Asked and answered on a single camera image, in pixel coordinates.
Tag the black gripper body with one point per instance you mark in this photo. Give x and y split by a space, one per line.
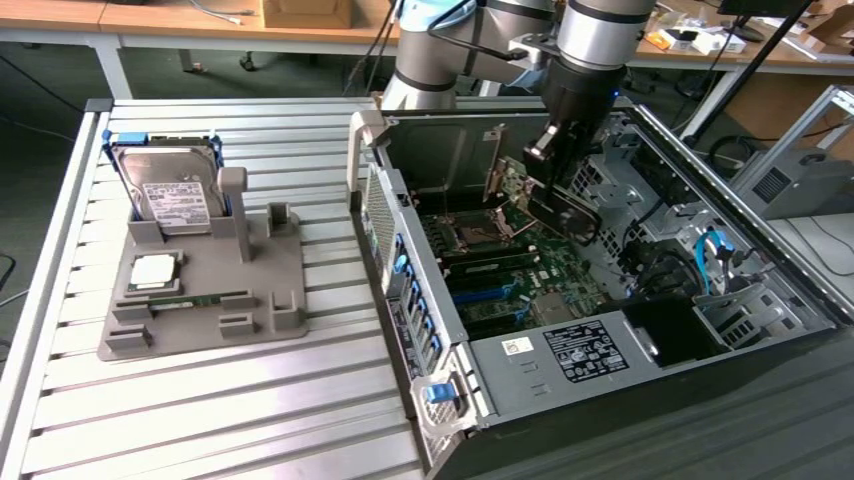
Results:
583 95

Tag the graphics card with black fan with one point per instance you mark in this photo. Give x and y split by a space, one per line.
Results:
567 220

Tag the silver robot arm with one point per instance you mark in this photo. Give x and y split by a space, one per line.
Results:
600 30

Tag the metal socket cover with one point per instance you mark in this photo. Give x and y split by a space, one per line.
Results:
523 230

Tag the perforated metal drive cage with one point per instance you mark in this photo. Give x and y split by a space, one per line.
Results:
633 200

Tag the yellow black small box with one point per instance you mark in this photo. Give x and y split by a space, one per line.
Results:
680 37

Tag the CPU socket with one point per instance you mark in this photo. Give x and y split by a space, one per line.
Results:
476 232

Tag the white small box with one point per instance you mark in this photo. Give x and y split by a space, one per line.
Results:
723 45

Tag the black tripod pole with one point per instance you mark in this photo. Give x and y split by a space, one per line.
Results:
753 70

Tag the installed RAM stick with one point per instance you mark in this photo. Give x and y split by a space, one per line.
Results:
483 268

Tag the green motherboard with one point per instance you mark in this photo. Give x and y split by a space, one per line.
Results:
567 280

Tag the black monitor stand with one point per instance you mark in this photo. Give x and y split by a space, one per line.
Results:
747 30

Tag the grey chipset heatsink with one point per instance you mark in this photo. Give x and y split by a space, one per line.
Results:
555 307

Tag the wooden desk white legs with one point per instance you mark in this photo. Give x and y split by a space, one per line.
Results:
66 22
820 62

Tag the grey computer tower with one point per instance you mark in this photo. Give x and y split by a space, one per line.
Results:
800 185

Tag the cardboard box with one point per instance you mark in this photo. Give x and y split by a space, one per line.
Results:
306 15
834 25

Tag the grey metal disk bay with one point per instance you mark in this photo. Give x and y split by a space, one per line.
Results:
740 320

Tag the grey power supply unit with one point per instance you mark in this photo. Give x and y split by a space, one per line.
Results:
527 380

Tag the black caster wheel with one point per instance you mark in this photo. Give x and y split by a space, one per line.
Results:
248 62

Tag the blue case latch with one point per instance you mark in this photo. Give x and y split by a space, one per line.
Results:
437 392

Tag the hard disk in blue caddy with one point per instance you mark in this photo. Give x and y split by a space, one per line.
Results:
166 175

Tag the open black PC case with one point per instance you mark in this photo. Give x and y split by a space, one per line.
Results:
667 440

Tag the green RAM stick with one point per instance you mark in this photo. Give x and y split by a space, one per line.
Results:
186 301

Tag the grey parts rack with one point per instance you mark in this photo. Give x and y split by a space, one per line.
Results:
200 330

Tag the silver CPU chip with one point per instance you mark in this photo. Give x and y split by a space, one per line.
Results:
153 272

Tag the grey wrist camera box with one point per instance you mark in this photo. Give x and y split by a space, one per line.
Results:
533 47

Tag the aluminium profile frame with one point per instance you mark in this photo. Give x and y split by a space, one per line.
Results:
823 102

